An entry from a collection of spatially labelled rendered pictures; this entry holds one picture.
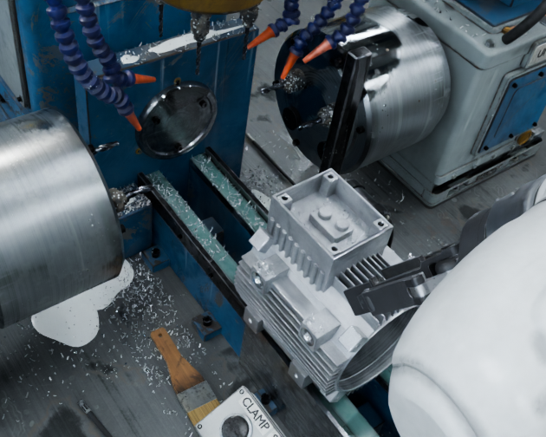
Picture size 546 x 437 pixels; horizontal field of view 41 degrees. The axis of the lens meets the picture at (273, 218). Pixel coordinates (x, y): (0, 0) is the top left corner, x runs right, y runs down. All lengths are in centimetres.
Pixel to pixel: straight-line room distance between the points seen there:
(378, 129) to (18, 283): 58
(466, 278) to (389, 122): 79
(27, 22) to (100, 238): 36
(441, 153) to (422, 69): 22
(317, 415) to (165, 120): 51
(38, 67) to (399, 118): 56
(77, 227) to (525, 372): 65
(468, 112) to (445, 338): 97
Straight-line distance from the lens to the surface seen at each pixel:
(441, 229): 142
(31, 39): 114
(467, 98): 129
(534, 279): 39
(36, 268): 91
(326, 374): 90
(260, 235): 93
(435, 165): 139
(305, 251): 89
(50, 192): 90
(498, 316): 37
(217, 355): 116
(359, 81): 100
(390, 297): 67
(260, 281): 93
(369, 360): 102
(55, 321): 120
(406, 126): 120
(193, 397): 111
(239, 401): 81
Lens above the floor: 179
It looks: 47 degrees down
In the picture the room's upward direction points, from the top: 11 degrees clockwise
